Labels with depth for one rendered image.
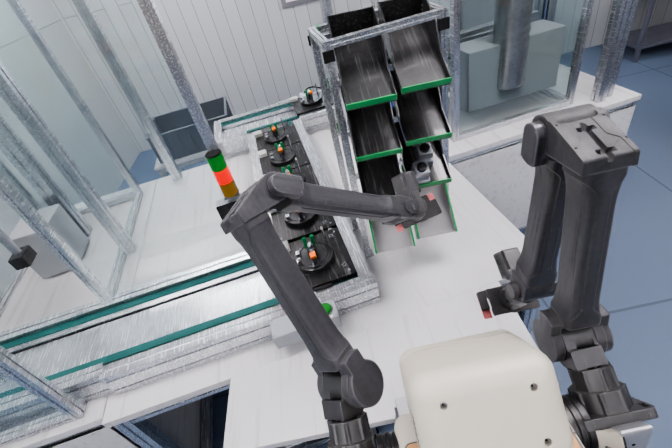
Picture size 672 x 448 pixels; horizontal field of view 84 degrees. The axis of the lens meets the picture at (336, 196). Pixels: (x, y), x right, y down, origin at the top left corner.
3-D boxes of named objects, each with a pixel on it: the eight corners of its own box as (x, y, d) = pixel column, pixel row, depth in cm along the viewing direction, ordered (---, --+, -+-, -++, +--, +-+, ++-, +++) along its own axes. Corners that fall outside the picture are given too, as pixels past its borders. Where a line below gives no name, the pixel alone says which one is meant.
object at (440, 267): (549, 267, 127) (551, 261, 126) (107, 428, 113) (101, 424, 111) (392, 111, 239) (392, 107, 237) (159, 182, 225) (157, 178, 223)
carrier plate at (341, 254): (357, 275, 125) (356, 271, 124) (288, 299, 123) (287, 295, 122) (338, 230, 144) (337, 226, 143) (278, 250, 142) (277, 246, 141)
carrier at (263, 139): (302, 144, 204) (296, 123, 196) (259, 157, 201) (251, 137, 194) (294, 126, 223) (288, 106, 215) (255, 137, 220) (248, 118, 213)
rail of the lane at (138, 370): (381, 300, 126) (376, 280, 120) (116, 395, 118) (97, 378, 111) (375, 288, 131) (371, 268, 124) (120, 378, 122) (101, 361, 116)
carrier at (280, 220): (337, 228, 145) (331, 203, 138) (278, 248, 143) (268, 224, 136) (323, 194, 164) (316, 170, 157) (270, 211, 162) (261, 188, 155)
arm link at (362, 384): (201, 212, 67) (224, 193, 60) (256, 184, 77) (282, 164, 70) (331, 415, 70) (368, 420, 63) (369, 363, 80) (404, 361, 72)
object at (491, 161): (602, 217, 246) (642, 94, 194) (447, 272, 235) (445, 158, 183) (532, 166, 300) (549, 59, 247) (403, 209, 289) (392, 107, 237)
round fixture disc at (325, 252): (338, 266, 127) (337, 262, 126) (299, 279, 126) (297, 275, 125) (328, 239, 139) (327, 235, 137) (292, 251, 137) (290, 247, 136)
